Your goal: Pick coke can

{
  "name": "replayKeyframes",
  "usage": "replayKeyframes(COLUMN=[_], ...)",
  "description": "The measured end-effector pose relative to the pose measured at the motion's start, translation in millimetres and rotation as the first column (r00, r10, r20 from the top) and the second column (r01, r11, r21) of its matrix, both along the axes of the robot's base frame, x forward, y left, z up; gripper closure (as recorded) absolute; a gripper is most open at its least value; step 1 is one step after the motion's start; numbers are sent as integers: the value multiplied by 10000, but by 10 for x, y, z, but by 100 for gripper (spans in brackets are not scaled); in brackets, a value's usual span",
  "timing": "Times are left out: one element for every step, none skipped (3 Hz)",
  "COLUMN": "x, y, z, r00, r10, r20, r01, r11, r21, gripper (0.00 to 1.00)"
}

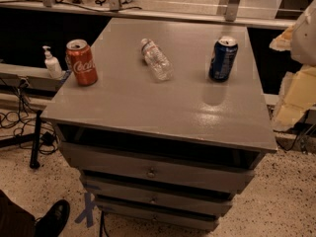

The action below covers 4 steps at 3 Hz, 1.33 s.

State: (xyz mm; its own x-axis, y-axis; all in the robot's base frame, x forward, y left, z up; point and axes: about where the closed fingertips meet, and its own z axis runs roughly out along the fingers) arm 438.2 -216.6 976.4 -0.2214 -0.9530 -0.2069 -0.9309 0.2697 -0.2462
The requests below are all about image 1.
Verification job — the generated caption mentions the black shoe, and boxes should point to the black shoe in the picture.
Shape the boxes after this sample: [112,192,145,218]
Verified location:
[35,199,70,237]

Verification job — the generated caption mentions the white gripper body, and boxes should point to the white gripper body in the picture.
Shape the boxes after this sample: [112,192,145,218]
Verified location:
[290,0,316,66]

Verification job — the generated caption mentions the clear plastic water bottle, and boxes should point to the clear plastic water bottle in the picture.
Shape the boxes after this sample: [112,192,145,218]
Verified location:
[141,39,173,81]

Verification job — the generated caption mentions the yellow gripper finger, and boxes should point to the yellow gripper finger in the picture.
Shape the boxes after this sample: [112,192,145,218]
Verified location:
[272,65,316,128]
[269,26,294,51]

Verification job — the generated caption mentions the white pump sanitizer bottle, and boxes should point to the white pump sanitizer bottle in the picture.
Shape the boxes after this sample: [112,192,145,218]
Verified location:
[42,45,62,79]

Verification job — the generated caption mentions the grey drawer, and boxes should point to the grey drawer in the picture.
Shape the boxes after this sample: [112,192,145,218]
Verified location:
[95,197,219,231]
[60,142,254,193]
[80,175,232,216]

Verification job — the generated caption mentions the black floor cables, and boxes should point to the black floor cables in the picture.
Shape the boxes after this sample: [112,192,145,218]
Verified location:
[0,77,59,156]

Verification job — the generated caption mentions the black power adapter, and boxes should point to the black power adapter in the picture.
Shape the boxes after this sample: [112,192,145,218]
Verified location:
[40,131,54,146]

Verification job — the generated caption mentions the grey drawer cabinet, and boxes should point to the grey drawer cabinet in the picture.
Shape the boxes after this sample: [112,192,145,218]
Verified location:
[40,17,278,232]

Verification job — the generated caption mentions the blue pepsi can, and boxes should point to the blue pepsi can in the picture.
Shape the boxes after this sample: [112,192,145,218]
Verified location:
[208,36,238,82]

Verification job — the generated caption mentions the metal railing frame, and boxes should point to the metal railing frame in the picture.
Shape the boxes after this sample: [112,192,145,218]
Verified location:
[0,0,294,30]

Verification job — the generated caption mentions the dark trouser leg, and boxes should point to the dark trouser leg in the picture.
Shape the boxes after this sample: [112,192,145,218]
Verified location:
[0,190,36,237]

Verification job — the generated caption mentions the bottom grey drawer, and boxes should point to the bottom grey drawer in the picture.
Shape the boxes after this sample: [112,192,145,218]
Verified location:
[95,197,219,231]

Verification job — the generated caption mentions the red coca-cola can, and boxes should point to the red coca-cola can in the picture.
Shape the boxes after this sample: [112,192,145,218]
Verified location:
[66,39,98,86]

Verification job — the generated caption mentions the top grey drawer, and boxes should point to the top grey drawer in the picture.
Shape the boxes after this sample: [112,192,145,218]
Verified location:
[60,142,254,193]

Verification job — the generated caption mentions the middle grey drawer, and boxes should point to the middle grey drawer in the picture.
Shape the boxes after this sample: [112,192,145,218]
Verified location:
[80,175,232,216]

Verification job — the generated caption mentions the black stand leg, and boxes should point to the black stand leg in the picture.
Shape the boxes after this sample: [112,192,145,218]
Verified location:
[30,111,41,169]

